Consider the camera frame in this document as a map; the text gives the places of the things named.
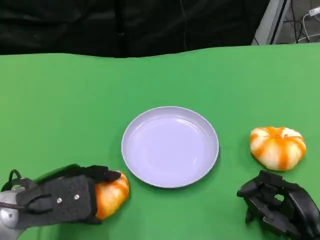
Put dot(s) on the black backdrop curtain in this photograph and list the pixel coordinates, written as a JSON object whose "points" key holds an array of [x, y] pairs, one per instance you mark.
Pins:
{"points": [[100, 25]]}

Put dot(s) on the grey metal frame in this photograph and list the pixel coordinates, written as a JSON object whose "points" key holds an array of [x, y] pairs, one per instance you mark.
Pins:
{"points": [[266, 25]]}

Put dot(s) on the orange white toy bread roll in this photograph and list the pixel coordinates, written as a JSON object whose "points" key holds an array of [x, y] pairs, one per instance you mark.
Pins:
{"points": [[112, 197], [277, 150]]}

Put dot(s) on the green table cloth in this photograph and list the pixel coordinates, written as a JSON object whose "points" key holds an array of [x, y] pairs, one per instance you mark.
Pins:
{"points": [[75, 100]]}

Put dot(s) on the lilac plate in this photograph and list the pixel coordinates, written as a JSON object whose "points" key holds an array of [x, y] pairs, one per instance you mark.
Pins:
{"points": [[170, 147]]}

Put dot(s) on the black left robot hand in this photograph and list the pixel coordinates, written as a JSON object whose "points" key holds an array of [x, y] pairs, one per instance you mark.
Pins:
{"points": [[67, 202]]}

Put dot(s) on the white plug adapter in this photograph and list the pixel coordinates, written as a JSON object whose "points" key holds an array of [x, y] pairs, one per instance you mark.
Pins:
{"points": [[315, 11]]}

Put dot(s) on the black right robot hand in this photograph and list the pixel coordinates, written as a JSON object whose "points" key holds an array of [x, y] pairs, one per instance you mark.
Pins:
{"points": [[300, 217]]}

